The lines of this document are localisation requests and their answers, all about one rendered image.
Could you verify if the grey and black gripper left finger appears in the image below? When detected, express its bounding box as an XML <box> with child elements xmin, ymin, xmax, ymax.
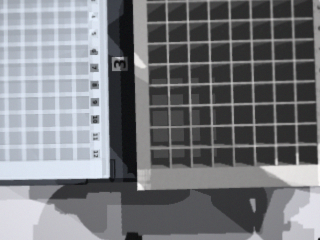
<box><xmin>125</xmin><ymin>232</ymin><xmax>142</xmax><ymax>240</ymax></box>

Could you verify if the dark grey plate carrier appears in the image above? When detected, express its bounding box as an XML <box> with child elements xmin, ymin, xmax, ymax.
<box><xmin>0</xmin><ymin>0</ymin><xmax>137</xmax><ymax>186</ymax></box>

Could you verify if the white multi-well plate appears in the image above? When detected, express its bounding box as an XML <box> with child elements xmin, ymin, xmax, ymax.
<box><xmin>0</xmin><ymin>0</ymin><xmax>110</xmax><ymax>180</ymax></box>

